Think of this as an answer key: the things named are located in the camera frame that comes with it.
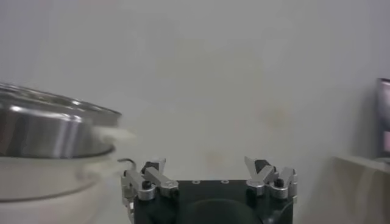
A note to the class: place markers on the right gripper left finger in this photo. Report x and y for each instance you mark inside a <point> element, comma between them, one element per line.
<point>152,182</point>

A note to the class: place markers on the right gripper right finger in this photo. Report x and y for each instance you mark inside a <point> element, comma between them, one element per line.
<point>265,179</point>

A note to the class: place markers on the stainless steel steamer basket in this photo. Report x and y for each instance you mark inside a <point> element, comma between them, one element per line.
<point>45,134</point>

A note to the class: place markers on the white side desk with label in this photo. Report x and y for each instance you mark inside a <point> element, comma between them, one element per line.
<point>359,162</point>

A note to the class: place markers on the white electric cooker pot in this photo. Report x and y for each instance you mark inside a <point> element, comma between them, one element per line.
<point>45,182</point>

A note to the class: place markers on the dark grey open laptop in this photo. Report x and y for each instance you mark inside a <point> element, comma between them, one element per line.
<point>384,121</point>

